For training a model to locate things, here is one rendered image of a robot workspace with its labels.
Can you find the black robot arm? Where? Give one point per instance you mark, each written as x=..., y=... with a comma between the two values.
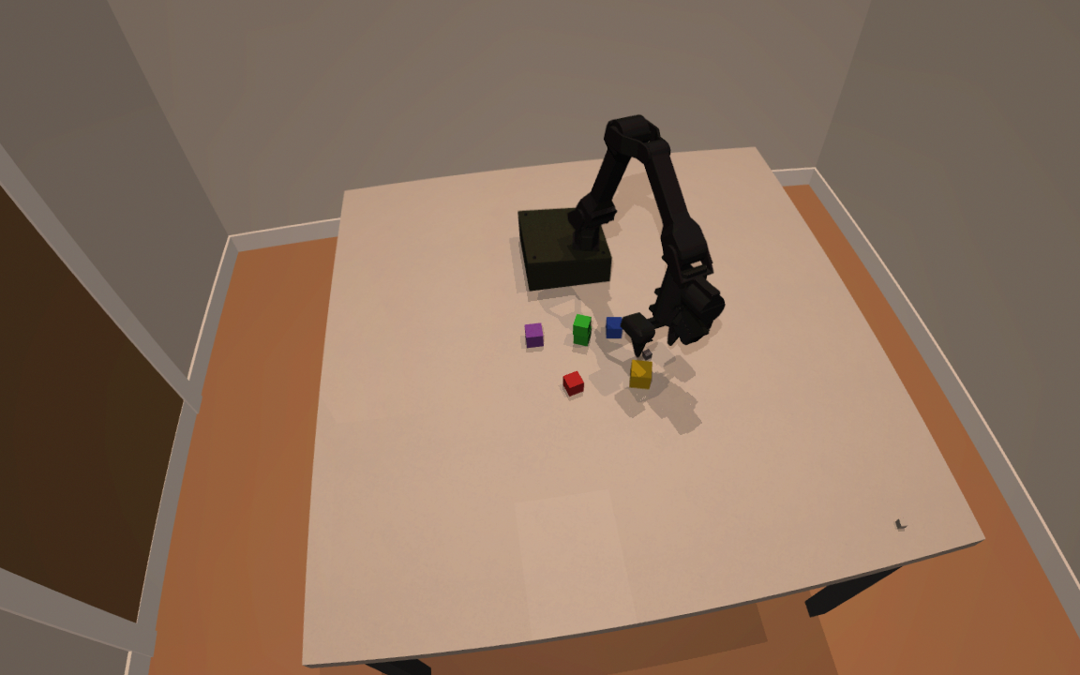
x=682, y=239

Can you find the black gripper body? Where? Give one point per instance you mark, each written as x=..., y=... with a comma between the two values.
x=641, y=329

